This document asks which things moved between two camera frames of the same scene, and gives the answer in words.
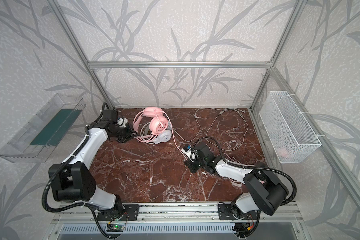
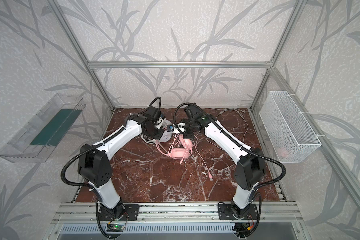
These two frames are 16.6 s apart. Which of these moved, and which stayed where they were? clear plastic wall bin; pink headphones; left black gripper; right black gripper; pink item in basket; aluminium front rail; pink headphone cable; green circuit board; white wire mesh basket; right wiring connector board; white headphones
Moved: left black gripper; pink headphone cable; right black gripper; pink headphones
Stayed: aluminium front rail; white headphones; right wiring connector board; white wire mesh basket; clear plastic wall bin; green circuit board; pink item in basket
